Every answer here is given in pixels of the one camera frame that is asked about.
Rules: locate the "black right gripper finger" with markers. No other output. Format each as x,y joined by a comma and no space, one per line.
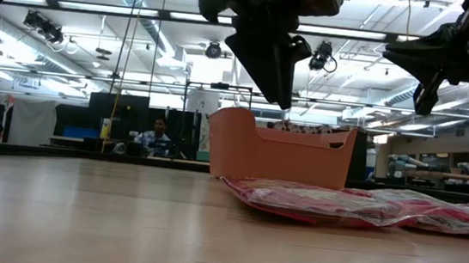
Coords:
419,48
413,64

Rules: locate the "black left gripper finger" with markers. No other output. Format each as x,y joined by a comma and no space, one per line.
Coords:
266,65
302,49

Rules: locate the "white banner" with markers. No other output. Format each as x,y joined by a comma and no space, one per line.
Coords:
203,102

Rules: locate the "orange plastic basket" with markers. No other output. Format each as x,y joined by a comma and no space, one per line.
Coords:
279,161

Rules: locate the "wooden bench top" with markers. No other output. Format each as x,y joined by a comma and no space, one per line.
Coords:
450,175

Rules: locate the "person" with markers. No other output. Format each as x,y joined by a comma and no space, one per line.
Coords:
154,139

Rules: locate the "blue box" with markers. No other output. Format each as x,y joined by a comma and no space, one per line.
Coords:
80,132

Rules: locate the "black ceiling spot lamps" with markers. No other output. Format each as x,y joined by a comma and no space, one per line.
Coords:
44,27

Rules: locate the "white cloth sheet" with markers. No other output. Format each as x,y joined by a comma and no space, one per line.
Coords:
32,123

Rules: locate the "black ceiling camera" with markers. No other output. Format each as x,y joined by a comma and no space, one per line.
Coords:
321,55

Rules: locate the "black aluminium table frame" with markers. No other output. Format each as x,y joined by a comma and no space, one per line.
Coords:
85,156

